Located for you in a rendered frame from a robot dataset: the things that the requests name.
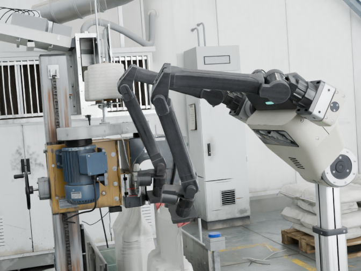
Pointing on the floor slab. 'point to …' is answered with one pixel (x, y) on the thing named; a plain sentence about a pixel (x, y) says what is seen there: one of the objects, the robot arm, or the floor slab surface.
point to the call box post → (216, 260)
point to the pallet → (293, 234)
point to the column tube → (76, 252)
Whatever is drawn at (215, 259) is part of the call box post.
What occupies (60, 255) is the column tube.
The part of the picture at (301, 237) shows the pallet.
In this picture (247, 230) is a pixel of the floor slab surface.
